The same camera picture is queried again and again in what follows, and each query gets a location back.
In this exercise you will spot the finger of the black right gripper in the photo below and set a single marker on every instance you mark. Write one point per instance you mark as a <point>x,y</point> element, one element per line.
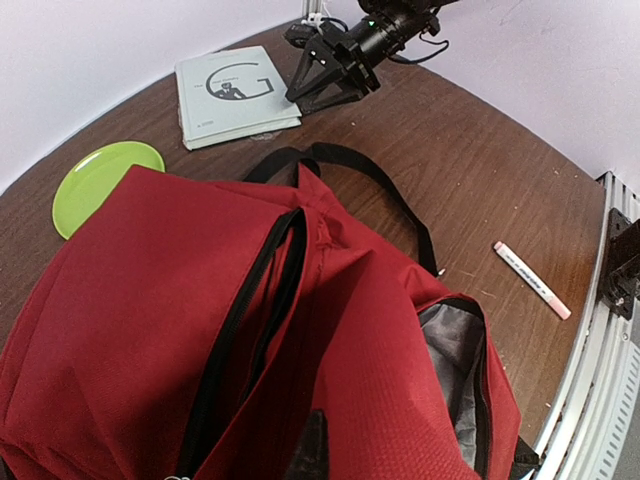
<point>316,71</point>
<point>314,97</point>

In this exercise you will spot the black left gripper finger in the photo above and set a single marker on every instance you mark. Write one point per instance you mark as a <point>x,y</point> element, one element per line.
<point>310,460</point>

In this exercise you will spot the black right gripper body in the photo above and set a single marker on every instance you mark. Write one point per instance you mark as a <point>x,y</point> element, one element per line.
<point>379,36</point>

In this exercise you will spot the red backpack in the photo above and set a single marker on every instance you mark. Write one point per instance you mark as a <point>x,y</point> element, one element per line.
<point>187,330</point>

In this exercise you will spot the grey book with G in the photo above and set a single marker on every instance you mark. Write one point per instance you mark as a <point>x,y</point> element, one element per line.
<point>231,94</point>

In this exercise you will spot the pink white pen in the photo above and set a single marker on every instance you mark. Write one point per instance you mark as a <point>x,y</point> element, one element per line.
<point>532,279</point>

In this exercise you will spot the green plate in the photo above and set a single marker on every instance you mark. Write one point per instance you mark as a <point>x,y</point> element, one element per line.
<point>89,183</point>

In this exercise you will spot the right aluminium frame post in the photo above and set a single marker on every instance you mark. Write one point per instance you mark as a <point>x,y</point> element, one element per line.
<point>314,11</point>

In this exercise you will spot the aluminium front rail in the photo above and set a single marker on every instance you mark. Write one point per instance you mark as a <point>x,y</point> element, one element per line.
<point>589,419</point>

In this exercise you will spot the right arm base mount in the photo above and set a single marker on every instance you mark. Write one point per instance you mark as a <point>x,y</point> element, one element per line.
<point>619,278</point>

